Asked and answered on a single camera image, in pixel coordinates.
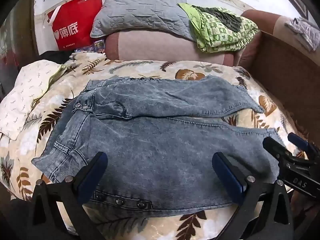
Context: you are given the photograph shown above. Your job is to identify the dark green cloth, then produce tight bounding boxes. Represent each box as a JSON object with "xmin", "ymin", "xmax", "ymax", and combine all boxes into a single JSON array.
[{"xmin": 192, "ymin": 5, "xmax": 243, "ymax": 33}]

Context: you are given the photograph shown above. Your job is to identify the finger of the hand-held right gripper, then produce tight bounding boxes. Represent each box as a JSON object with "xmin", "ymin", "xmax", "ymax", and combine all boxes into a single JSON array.
[
  {"xmin": 262, "ymin": 136, "xmax": 294, "ymax": 167},
  {"xmin": 287, "ymin": 132, "xmax": 320, "ymax": 159}
]

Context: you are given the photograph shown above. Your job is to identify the red shopping bag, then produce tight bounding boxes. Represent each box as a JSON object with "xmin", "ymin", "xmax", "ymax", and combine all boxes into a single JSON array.
[{"xmin": 47, "ymin": 0, "xmax": 103, "ymax": 51}]

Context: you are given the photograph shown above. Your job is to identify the grey crumpled cloth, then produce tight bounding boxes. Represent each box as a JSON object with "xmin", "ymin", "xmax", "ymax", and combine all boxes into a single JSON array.
[{"xmin": 285, "ymin": 17, "xmax": 320, "ymax": 52}]

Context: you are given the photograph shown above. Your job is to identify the black cloth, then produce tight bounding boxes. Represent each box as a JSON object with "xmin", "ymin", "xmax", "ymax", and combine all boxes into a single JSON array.
[{"xmin": 37, "ymin": 51, "xmax": 75, "ymax": 64}]

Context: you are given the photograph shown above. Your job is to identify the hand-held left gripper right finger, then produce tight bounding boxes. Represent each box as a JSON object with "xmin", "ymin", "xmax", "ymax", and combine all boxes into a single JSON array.
[{"xmin": 212, "ymin": 151, "xmax": 293, "ymax": 240}]

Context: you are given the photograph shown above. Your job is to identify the white patterned pillow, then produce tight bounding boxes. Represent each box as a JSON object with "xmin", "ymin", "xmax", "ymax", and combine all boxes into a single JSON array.
[{"xmin": 0, "ymin": 59, "xmax": 66, "ymax": 141}]

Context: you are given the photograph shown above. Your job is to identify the blue denim pants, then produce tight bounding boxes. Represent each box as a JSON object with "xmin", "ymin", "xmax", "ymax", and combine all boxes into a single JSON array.
[{"xmin": 31, "ymin": 75, "xmax": 287, "ymax": 217}]

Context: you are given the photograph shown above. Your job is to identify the grey quilted pillow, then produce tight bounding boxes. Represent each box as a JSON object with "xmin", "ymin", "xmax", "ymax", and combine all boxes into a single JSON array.
[{"xmin": 90, "ymin": 0, "xmax": 198, "ymax": 42}]

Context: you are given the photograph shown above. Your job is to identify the leaf print blanket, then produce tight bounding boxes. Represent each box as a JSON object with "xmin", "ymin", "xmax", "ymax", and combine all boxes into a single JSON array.
[{"xmin": 0, "ymin": 51, "xmax": 308, "ymax": 240}]

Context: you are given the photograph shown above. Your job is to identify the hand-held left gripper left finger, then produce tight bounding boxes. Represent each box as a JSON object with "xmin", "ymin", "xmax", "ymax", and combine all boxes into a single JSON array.
[{"xmin": 26, "ymin": 151, "xmax": 108, "ymax": 240}]

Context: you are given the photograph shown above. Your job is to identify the brown wooden board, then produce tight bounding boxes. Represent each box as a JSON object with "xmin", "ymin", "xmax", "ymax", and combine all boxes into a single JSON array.
[{"xmin": 250, "ymin": 30, "xmax": 320, "ymax": 155}]

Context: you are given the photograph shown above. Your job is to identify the green patterned cloth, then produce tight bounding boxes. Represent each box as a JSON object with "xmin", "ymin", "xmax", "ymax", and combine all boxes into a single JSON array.
[{"xmin": 178, "ymin": 3, "xmax": 260, "ymax": 53}]

